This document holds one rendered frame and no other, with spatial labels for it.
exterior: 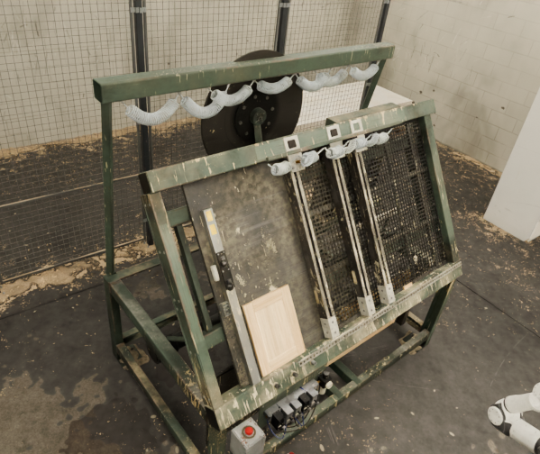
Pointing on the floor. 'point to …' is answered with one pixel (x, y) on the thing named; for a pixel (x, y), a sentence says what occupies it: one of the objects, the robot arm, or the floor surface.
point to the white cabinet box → (539, 158)
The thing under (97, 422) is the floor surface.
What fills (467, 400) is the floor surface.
